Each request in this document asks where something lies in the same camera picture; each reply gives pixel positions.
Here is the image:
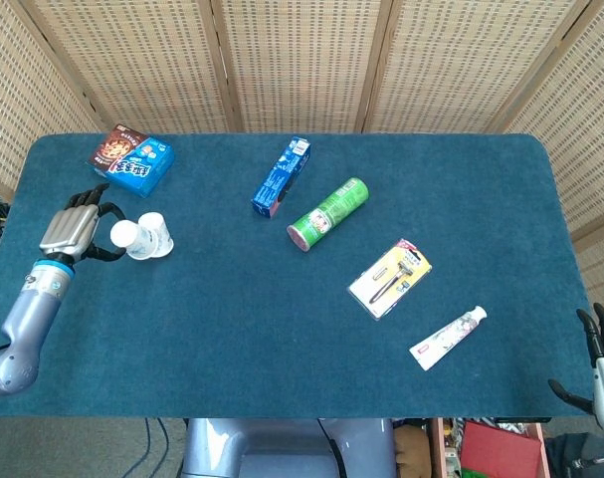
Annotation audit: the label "dark floor cables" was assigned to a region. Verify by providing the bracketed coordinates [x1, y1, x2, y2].
[124, 417, 172, 478]

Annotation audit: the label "grey robot torso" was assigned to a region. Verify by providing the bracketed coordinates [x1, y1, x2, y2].
[180, 417, 398, 478]

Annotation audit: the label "dark blue cloth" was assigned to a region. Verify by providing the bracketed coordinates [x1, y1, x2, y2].
[545, 431, 604, 478]

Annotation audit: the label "black torso cable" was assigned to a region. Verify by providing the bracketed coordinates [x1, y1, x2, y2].
[314, 418, 343, 478]

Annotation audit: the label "long blue cookie box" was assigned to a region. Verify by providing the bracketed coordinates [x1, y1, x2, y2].
[250, 136, 312, 220]

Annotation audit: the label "white floral toothpaste tube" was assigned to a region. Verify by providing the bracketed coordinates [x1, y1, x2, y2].
[408, 305, 489, 371]

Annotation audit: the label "razor blister pack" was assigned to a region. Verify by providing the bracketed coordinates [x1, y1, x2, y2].
[347, 238, 434, 322]

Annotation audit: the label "brown plush item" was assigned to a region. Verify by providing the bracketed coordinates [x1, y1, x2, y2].
[393, 423, 433, 478]

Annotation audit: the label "red box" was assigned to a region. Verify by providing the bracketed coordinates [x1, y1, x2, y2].
[459, 417, 550, 478]

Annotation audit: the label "blue brown cookie box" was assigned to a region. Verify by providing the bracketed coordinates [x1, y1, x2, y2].
[87, 123, 176, 199]

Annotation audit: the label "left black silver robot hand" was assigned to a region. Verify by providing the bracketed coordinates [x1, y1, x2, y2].
[38, 182, 129, 265]

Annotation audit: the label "green chips can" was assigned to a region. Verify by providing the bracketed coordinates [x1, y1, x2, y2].
[286, 176, 371, 253]

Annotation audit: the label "bamboo folding screen panel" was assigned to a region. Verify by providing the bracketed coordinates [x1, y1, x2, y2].
[363, 0, 604, 135]
[0, 0, 107, 203]
[12, 0, 243, 135]
[209, 0, 396, 134]
[500, 0, 604, 308]

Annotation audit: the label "blue carpet table cover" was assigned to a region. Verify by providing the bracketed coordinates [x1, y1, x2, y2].
[0, 131, 595, 420]

